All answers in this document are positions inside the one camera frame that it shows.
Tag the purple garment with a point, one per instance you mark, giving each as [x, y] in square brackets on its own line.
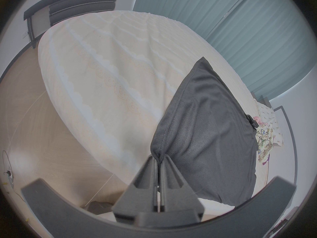
[265, 160]

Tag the white printed pillow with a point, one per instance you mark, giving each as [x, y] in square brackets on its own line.
[266, 111]

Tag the pink garment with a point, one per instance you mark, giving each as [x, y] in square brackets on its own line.
[258, 120]

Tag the white printed garment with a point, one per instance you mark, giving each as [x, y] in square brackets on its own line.
[263, 139]

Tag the black T-shirt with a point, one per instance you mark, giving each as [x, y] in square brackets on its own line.
[210, 132]

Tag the blue-green curtain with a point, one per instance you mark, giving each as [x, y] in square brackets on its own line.
[223, 21]

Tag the black table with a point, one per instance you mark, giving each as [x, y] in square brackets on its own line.
[37, 10]

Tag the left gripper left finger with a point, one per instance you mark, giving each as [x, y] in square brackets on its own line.
[141, 194]

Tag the bed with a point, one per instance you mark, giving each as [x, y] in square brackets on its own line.
[99, 83]

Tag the grey white bedside table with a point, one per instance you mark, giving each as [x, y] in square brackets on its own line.
[262, 100]

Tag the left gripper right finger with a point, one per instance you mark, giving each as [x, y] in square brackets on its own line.
[175, 194]

